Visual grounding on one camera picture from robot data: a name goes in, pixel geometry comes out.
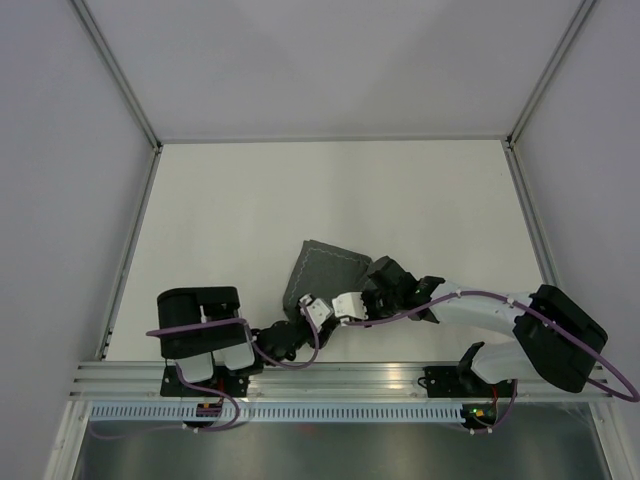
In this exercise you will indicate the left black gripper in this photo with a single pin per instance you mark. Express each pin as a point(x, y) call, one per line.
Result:
point(326, 331)

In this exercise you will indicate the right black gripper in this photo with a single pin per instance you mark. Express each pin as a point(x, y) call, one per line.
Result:
point(366, 295)

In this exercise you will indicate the grey cloth napkin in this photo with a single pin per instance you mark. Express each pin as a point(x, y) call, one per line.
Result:
point(324, 271)

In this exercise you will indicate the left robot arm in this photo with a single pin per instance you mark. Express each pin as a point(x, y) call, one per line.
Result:
point(201, 330)

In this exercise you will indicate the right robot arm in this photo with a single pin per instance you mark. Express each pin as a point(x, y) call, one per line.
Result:
point(548, 334)

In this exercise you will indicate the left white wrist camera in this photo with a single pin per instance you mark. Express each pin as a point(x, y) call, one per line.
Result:
point(315, 310)

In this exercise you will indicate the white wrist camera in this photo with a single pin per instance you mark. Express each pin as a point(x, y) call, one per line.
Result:
point(350, 306)
point(315, 310)

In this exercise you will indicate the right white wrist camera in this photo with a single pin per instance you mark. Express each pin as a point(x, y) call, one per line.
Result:
point(350, 306)

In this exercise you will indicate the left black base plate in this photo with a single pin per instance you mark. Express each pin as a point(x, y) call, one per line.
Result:
point(222, 380)

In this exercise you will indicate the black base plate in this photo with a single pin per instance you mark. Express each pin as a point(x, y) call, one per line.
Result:
point(443, 381)
point(222, 380)

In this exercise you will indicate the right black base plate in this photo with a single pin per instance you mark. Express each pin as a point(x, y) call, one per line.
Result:
point(443, 381)

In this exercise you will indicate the aluminium front rail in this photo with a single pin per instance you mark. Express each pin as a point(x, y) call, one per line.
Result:
point(322, 382)

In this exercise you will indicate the white slotted cable duct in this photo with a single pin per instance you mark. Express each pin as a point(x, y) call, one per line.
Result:
point(280, 412)

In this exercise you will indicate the right aluminium frame post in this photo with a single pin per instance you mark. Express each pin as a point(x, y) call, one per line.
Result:
point(553, 65)

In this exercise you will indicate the aluminium frame post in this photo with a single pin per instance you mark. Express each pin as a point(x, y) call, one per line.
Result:
point(553, 65)
point(101, 46)

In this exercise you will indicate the left aluminium frame post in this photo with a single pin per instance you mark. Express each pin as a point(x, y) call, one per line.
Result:
point(101, 46)

